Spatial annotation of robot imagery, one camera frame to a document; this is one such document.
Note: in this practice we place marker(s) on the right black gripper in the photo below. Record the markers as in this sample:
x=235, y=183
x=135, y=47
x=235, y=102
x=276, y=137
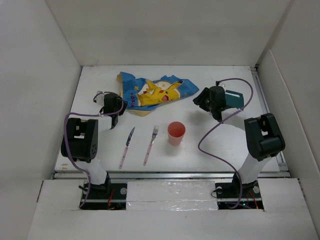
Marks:
x=200, y=99

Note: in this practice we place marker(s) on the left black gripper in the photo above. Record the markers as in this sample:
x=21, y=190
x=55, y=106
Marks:
x=121, y=112

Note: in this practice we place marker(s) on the blue Pikachu cloth placemat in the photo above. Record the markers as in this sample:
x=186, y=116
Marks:
x=144, y=95

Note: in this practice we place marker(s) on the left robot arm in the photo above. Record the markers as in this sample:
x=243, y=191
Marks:
x=80, y=141

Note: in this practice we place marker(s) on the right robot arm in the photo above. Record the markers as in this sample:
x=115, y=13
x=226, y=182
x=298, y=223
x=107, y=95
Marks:
x=264, y=139

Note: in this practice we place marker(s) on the teal plate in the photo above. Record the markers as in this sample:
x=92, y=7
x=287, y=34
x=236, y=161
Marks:
x=234, y=99

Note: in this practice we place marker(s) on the pink plastic cup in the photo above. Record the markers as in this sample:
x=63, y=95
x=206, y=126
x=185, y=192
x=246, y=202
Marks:
x=176, y=131

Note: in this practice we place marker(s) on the white foam block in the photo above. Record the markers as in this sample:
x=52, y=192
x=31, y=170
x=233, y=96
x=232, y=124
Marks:
x=181, y=195

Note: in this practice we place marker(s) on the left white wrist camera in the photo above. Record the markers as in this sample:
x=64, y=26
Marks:
x=99, y=98

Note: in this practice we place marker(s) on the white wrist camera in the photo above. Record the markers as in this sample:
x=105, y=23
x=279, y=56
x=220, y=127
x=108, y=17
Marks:
x=220, y=84
x=99, y=98

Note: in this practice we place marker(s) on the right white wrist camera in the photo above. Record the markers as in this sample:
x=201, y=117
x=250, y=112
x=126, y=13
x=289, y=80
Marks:
x=220, y=84

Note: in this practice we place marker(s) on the pink handled knife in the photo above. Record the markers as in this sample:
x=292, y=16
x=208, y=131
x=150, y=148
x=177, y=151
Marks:
x=126, y=148

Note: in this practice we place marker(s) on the pink handled fork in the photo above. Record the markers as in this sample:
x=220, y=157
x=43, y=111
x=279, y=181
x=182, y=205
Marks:
x=153, y=137

